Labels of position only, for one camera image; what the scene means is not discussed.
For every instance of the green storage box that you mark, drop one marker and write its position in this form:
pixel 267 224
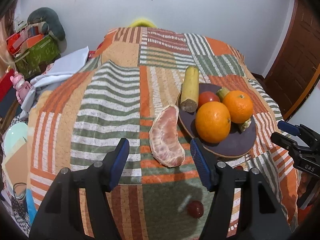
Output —
pixel 44 51

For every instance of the red tomato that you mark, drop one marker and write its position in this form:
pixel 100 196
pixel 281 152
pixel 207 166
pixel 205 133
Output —
pixel 206 97

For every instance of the grey plush pillow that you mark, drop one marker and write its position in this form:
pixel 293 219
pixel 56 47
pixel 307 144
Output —
pixel 47 21

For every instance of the pink toy figure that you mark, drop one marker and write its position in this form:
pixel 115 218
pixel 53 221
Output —
pixel 21 85

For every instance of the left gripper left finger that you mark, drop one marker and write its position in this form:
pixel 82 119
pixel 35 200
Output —
pixel 76 206

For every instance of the purple round plate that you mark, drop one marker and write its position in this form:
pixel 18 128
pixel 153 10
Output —
pixel 240 140

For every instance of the white cloth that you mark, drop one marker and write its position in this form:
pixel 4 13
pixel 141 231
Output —
pixel 61 70

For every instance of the peeled pomelo segment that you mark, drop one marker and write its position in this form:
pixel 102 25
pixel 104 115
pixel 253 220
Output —
pixel 163 138

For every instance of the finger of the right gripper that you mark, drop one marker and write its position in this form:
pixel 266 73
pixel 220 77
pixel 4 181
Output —
pixel 286 143
pixel 291 127

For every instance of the brown wooden door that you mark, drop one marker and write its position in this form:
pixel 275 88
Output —
pixel 295 71

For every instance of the red gift box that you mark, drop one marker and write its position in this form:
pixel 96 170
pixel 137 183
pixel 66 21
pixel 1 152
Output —
pixel 6 83

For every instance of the mint green plate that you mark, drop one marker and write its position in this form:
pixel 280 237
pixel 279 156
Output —
pixel 14 134

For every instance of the large orange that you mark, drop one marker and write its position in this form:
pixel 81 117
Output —
pixel 239 105
pixel 213 122

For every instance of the dark red grape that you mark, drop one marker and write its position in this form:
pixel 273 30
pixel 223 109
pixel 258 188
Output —
pixel 195 209

